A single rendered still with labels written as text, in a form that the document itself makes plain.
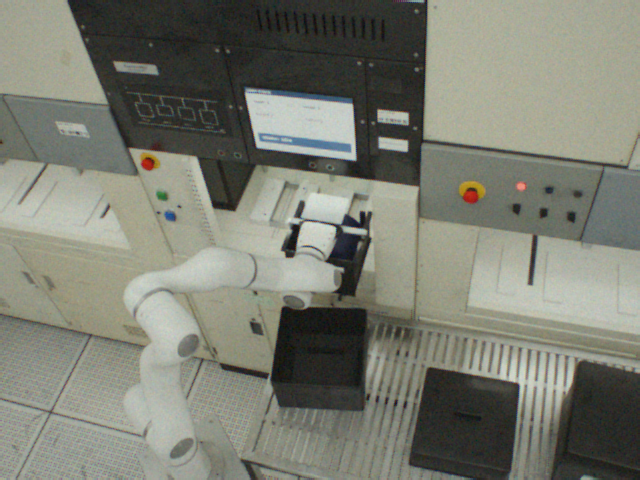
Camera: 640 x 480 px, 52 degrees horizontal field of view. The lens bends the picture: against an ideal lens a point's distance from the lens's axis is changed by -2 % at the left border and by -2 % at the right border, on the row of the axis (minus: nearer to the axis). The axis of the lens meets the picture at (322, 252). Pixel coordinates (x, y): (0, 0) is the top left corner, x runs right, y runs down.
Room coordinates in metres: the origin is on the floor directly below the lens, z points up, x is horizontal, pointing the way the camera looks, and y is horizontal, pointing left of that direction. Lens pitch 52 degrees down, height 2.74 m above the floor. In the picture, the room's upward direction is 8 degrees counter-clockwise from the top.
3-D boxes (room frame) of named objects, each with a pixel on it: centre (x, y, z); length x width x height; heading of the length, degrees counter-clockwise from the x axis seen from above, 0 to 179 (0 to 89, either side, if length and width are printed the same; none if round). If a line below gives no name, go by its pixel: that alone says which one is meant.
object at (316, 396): (1.06, 0.05, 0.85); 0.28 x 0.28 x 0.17; 78
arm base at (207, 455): (0.78, 0.48, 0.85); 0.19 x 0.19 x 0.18
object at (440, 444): (0.79, -0.35, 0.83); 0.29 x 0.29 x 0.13; 69
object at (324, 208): (1.31, -0.02, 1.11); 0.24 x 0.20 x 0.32; 68
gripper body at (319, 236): (1.21, 0.02, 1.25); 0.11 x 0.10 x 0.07; 158
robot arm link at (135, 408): (0.81, 0.50, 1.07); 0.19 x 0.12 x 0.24; 35
